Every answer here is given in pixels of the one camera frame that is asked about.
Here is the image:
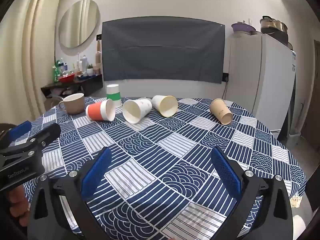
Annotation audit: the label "white paper cup pink hearts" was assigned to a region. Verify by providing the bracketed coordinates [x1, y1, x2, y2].
[123, 98, 152, 124]

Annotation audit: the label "orange and white paper cup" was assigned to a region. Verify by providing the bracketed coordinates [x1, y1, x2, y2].
[86, 99, 116, 122]

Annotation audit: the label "green and white paper cup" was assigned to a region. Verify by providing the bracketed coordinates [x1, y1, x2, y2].
[106, 84, 122, 107]

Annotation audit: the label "brown kraft paper cup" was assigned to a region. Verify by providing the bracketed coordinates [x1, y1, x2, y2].
[209, 99, 233, 125]

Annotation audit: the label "cream yellow-rim paper cup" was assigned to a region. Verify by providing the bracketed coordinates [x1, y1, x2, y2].
[152, 95, 178, 118]

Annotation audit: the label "person's hand on grip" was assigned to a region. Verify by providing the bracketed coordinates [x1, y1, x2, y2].
[7, 185, 30, 227]

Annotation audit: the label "brown ceramic mug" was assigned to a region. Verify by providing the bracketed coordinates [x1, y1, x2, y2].
[58, 93, 85, 115]

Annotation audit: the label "red bowl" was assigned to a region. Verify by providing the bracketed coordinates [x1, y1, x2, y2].
[59, 74, 75, 83]

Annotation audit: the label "green plastic bottle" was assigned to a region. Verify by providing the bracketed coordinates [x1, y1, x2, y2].
[53, 66, 60, 82]

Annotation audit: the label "small potted plant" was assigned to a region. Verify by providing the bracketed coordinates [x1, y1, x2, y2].
[87, 64, 94, 76]

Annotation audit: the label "white spray bottle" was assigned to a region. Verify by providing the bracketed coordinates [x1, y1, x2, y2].
[80, 55, 88, 72]

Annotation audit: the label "beige curtain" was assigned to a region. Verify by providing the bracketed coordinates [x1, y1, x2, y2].
[1, 0, 59, 125]

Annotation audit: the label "blue white patterned tablecloth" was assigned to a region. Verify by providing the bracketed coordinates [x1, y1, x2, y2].
[17, 98, 306, 239]

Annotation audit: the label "white refrigerator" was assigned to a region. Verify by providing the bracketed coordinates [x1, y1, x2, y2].
[225, 34, 296, 133]

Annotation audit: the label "dark grey cloth-covered television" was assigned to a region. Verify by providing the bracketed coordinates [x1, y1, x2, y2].
[102, 16, 225, 83]

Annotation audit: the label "purple basin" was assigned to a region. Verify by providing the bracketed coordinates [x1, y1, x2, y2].
[231, 22, 256, 33]

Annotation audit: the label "steel cooking pot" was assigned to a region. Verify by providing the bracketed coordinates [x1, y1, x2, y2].
[260, 15, 287, 34]

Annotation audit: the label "dark wall shelf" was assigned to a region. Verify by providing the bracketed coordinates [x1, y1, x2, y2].
[41, 74, 103, 99]

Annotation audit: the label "oval wall mirror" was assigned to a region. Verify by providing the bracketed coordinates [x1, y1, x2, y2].
[59, 0, 100, 48]

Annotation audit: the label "black wall socket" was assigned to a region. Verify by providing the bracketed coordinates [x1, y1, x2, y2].
[222, 73, 229, 83]

